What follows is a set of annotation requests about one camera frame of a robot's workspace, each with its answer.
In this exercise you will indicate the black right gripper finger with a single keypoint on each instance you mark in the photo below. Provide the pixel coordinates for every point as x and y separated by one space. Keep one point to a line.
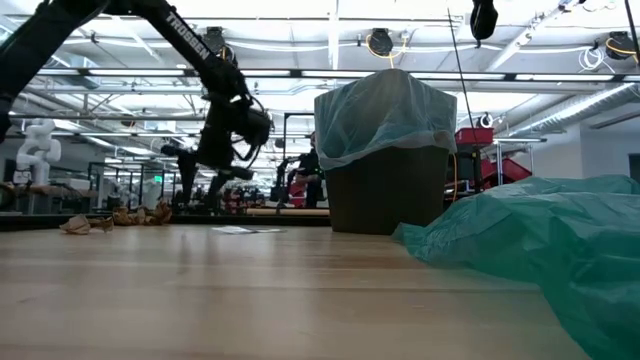
484 20

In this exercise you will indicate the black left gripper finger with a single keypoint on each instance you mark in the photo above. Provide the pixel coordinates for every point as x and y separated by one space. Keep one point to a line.
187 175
217 192

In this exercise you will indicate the large white paper sheet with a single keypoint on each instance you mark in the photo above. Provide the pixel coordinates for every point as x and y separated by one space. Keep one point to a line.
235 230

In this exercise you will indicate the light blue bin liner bag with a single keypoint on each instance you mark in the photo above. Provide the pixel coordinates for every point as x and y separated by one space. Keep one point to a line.
385 115

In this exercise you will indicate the brown plastic trash bin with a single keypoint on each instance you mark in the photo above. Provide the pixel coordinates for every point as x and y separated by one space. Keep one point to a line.
385 190

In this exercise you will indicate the green trash bag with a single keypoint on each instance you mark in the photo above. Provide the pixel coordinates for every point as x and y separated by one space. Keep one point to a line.
550 240

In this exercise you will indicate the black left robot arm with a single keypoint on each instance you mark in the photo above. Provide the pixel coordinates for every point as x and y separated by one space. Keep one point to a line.
195 47

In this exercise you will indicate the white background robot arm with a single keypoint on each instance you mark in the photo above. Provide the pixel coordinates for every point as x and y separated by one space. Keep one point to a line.
37 150

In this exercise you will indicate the small black background robot arm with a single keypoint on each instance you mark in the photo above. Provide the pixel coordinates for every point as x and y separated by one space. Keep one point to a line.
280 175

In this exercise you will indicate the green exit sign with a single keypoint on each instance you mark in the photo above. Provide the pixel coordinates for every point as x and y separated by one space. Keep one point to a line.
158 178

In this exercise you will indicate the red background container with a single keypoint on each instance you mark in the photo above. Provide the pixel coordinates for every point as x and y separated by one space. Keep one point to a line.
299 192

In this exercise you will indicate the person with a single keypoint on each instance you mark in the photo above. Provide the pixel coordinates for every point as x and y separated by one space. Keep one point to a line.
310 170

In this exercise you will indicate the red storage bin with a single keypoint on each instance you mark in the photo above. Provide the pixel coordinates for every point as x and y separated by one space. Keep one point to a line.
505 172
474 136

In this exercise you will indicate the silver metal shelf rack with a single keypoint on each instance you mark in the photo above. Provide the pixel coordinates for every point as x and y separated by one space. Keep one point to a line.
500 155

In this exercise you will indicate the background workbench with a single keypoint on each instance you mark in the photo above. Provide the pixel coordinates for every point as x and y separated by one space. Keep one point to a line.
50 197

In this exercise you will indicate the black computer monitor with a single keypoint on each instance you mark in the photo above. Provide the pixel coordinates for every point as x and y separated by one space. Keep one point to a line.
465 165

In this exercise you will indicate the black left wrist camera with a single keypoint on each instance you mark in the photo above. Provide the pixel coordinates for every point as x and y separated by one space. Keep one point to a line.
257 127

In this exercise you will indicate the black background station frame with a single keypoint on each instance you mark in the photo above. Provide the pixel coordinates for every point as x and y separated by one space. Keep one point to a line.
284 145

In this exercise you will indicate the silver ventilation duct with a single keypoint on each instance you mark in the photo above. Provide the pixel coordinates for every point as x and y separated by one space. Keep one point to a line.
590 105

